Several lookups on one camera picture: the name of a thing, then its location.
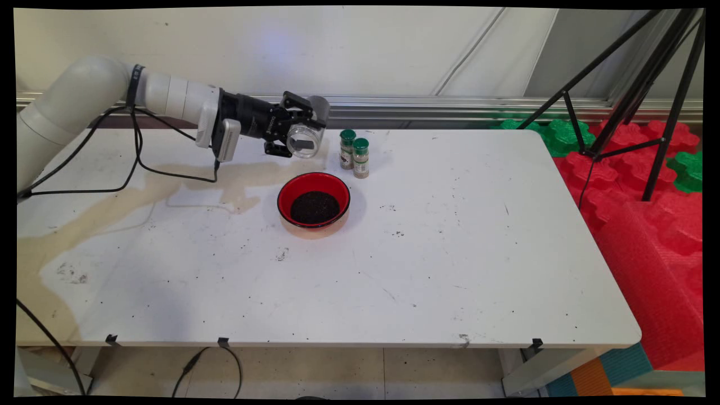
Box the green-capped spice bottle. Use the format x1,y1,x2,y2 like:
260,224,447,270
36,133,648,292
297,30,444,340
353,138,371,179
340,129,357,170

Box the large red foam block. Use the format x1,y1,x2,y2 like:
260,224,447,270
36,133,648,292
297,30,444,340
593,194,705,372

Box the aluminium rail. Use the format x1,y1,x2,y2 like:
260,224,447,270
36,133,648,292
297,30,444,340
16,92,704,124

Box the white wall cable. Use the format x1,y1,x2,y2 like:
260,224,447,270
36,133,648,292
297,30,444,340
432,8,508,96

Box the grey table leg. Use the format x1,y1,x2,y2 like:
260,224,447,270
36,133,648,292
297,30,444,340
501,346,611,397
16,346,93,395

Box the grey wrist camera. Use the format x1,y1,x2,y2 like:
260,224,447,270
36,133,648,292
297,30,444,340
213,117,242,164

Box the green foam puzzle piece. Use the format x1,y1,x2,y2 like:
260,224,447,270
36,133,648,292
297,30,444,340
667,152,704,195
492,115,596,158

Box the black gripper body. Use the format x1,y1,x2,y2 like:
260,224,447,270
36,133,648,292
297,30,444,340
217,89,289,142

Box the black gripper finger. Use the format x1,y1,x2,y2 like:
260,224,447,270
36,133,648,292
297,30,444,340
280,91,328,129
263,139,294,160

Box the black cable under table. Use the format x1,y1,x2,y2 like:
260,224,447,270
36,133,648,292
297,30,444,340
172,346,242,399

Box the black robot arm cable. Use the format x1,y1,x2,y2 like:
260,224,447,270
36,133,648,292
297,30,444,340
17,107,221,197

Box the red foam puzzle tiles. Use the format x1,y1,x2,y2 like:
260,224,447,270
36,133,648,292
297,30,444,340
554,119,703,226

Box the teal and orange foam mat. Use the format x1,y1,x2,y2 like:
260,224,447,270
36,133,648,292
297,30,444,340
546,343,705,397

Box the clear plastic jar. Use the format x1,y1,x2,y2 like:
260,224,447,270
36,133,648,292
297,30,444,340
286,94,331,159

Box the thick black hanging cable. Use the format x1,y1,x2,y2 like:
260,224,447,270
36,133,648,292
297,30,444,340
16,298,86,395

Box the black cable strap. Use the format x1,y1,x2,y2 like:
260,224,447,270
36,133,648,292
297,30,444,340
125,64,146,113

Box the black tripod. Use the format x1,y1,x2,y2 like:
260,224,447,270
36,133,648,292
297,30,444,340
516,8,705,203

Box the red bowl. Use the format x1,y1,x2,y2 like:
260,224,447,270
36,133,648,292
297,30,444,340
277,172,352,231

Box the thin black tripod cable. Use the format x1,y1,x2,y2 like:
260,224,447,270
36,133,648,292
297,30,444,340
578,157,597,210

